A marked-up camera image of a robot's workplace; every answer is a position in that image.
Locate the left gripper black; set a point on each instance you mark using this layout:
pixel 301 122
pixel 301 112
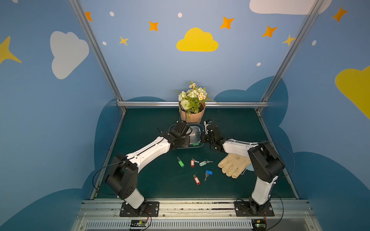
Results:
pixel 183 132

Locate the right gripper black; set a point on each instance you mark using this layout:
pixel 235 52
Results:
pixel 211 133

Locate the light blue tag key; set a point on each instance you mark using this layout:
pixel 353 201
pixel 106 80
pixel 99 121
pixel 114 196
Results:
pixel 205 162

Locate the red tag key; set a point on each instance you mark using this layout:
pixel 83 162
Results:
pixel 196 179
pixel 193 162

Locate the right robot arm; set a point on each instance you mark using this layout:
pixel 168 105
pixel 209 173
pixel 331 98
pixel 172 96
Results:
pixel 266 162

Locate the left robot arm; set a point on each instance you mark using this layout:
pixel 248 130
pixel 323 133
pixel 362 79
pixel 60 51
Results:
pixel 122 173

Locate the pink flower pot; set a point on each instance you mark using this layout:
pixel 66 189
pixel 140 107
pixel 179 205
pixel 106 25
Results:
pixel 191 117

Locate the beige work glove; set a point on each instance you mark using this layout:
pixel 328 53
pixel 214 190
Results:
pixel 233 165

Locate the white and green flowers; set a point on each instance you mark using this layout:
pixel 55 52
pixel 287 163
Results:
pixel 193 100

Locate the left circuit board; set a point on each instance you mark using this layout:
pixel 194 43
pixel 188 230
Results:
pixel 140 224

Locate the circuit board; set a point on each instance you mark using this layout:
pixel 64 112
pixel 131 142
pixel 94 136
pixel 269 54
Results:
pixel 259 225
pixel 140 224

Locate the right circuit board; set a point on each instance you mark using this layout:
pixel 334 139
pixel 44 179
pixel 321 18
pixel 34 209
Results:
pixel 259 225

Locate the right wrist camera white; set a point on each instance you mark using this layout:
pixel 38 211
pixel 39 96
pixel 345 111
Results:
pixel 206 123

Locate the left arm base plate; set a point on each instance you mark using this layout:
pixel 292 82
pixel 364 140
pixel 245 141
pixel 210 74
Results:
pixel 147 208

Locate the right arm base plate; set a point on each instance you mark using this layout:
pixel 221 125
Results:
pixel 247 209

